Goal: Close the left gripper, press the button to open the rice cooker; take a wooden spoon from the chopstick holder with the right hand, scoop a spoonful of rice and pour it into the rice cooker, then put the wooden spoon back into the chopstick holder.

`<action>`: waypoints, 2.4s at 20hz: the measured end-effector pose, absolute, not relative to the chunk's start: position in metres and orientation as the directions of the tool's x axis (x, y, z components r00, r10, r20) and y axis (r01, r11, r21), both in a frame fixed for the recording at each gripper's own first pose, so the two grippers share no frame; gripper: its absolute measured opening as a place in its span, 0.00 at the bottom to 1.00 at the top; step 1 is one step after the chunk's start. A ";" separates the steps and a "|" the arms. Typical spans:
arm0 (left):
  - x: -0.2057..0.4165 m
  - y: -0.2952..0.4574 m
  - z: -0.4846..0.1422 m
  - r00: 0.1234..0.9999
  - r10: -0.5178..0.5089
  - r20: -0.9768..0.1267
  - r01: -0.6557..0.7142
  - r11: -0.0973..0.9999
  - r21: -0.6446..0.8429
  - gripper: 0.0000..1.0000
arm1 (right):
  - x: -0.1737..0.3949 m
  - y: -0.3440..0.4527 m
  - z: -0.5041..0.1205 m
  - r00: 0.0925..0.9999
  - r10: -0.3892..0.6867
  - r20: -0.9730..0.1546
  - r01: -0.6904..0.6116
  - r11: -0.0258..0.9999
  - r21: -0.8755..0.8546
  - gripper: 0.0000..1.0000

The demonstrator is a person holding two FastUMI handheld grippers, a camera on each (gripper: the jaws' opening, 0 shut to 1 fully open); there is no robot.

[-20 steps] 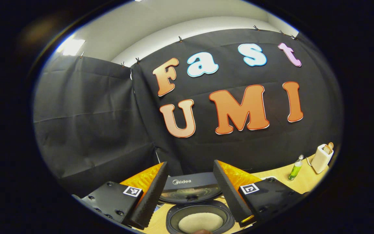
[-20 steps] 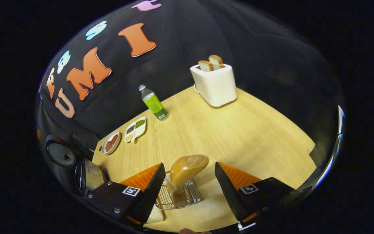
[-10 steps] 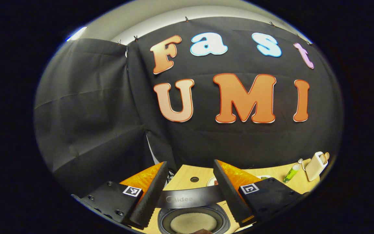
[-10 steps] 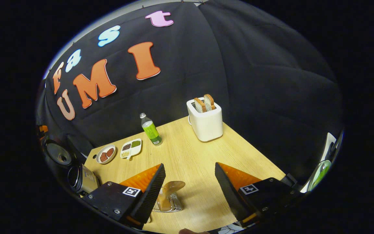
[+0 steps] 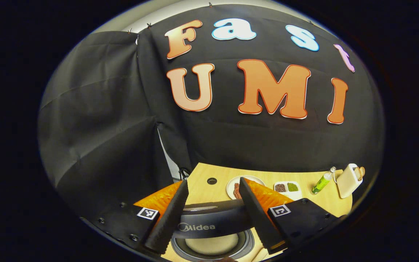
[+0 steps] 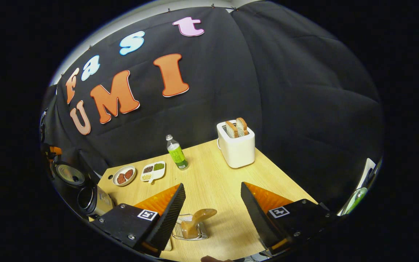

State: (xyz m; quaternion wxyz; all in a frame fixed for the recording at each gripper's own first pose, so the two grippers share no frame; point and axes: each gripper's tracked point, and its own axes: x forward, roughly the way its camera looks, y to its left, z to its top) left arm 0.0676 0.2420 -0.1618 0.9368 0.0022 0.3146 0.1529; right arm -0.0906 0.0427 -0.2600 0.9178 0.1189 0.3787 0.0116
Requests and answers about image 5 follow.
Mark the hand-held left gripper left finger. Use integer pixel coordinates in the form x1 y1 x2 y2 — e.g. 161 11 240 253
80 179 189 255

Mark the white rice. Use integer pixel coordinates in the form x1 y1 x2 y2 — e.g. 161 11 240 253
186 233 239 255

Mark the white divided tray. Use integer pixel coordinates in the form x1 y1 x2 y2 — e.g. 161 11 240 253
274 181 302 201

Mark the white toaster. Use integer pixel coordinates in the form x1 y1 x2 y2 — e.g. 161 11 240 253
336 163 363 199

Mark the dark rice cooker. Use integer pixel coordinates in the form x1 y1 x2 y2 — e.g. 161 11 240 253
171 199 256 262

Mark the round white plate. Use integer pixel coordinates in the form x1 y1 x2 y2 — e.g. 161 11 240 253
227 175 266 200

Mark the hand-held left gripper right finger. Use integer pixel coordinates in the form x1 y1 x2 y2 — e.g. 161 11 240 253
239 177 344 255

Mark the green drink bottle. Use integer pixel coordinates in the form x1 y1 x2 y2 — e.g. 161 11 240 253
311 167 336 194

